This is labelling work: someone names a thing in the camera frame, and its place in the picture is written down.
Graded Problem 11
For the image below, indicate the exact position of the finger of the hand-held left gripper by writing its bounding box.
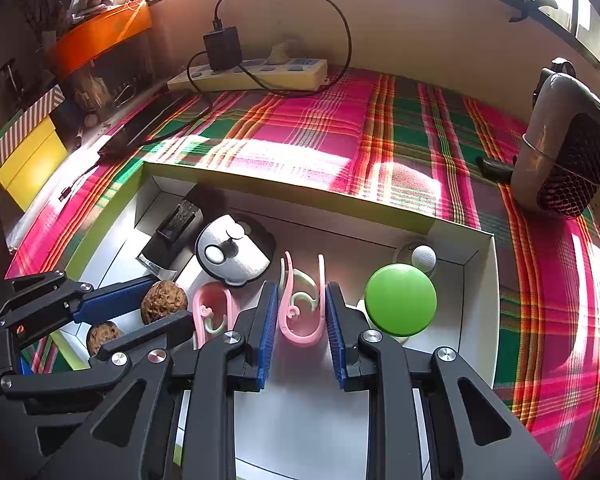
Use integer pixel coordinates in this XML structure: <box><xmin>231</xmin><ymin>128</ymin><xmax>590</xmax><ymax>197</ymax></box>
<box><xmin>0</xmin><ymin>270</ymin><xmax>161</xmax><ymax>350</ymax></box>
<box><xmin>0</xmin><ymin>310</ymin><xmax>196</xmax><ymax>400</ymax></box>

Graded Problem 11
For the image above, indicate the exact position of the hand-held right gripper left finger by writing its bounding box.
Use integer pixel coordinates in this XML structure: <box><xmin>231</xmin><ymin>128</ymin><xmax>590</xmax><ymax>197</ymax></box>
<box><xmin>37</xmin><ymin>281</ymin><xmax>281</xmax><ymax>480</ymax></box>

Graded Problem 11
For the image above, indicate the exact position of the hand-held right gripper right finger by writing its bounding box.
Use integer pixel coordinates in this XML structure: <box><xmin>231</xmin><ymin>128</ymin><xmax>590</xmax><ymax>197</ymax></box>
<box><xmin>325</xmin><ymin>282</ymin><xmax>563</xmax><ymax>480</ymax></box>

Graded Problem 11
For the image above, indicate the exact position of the pink plastic hook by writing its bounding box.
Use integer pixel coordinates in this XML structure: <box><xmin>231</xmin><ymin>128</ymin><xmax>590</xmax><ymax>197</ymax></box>
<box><xmin>192</xmin><ymin>281</ymin><xmax>241</xmax><ymax>348</ymax></box>
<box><xmin>279</xmin><ymin>251</ymin><xmax>328</xmax><ymax>348</ymax></box>

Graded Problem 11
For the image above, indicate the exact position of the brown walnut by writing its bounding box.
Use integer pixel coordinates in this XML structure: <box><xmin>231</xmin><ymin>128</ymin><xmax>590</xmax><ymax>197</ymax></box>
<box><xmin>86</xmin><ymin>322</ymin><xmax>126</xmax><ymax>358</ymax></box>
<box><xmin>140</xmin><ymin>281</ymin><xmax>188</xmax><ymax>325</ymax></box>

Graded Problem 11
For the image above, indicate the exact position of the white round device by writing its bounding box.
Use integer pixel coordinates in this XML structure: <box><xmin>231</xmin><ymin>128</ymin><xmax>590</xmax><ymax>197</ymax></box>
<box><xmin>195</xmin><ymin>214</ymin><xmax>277</xmax><ymax>287</ymax></box>

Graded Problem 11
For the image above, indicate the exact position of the grey cardboard box green rim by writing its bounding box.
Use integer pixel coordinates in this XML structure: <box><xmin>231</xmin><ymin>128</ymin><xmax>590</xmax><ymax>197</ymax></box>
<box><xmin>50</xmin><ymin>160</ymin><xmax>501</xmax><ymax>480</ymax></box>

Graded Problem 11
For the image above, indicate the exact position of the small white knob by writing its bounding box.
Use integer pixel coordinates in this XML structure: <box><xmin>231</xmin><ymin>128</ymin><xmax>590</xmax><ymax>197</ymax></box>
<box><xmin>397</xmin><ymin>242</ymin><xmax>438</xmax><ymax>276</ymax></box>

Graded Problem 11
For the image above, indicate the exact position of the yellow box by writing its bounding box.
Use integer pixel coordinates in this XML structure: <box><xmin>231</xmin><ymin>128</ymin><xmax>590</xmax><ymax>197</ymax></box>
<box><xmin>0</xmin><ymin>116</ymin><xmax>71</xmax><ymax>212</ymax></box>

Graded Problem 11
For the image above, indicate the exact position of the black phone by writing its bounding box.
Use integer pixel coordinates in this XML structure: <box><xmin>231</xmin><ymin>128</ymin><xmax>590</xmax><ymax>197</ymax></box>
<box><xmin>100</xmin><ymin>91</ymin><xmax>193</xmax><ymax>158</ymax></box>

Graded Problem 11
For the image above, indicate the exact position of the red white striped box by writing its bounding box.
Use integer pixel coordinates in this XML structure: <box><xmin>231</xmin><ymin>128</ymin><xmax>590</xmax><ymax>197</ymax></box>
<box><xmin>0</xmin><ymin>84</ymin><xmax>65</xmax><ymax>193</ymax></box>

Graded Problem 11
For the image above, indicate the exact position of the pink green plaid blanket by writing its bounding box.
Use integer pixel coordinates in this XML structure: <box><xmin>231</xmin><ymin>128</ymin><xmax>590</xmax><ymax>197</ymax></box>
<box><xmin>5</xmin><ymin>65</ymin><xmax>600</xmax><ymax>480</ymax></box>

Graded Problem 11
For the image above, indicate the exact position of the small black block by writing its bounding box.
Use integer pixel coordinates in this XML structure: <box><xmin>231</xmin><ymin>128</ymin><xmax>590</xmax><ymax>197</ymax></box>
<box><xmin>476</xmin><ymin>156</ymin><xmax>515</xmax><ymax>184</ymax></box>

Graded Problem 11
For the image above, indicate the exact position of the white power strip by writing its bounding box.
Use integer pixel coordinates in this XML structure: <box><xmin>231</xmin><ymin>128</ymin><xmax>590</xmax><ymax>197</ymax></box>
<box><xmin>167</xmin><ymin>57</ymin><xmax>328</xmax><ymax>93</ymax></box>

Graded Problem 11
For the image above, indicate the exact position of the orange box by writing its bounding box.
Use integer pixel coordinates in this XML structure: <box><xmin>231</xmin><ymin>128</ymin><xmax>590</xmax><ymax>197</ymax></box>
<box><xmin>47</xmin><ymin>0</ymin><xmax>153</xmax><ymax>78</ymax></box>

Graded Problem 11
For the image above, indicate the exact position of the grey fan heater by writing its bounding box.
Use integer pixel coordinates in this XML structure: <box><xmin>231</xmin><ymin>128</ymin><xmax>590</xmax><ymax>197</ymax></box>
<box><xmin>510</xmin><ymin>57</ymin><xmax>600</xmax><ymax>218</ymax></box>

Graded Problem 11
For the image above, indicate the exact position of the black charger with cable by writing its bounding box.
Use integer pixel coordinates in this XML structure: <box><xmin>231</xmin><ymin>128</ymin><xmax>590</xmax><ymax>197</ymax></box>
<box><xmin>102</xmin><ymin>0</ymin><xmax>353</xmax><ymax>153</ymax></box>

